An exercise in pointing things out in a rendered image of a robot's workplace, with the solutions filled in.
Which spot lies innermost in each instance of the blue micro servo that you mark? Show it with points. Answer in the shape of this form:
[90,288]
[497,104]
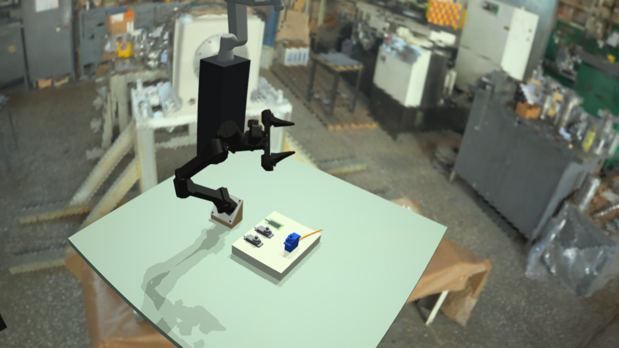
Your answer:
[291,242]

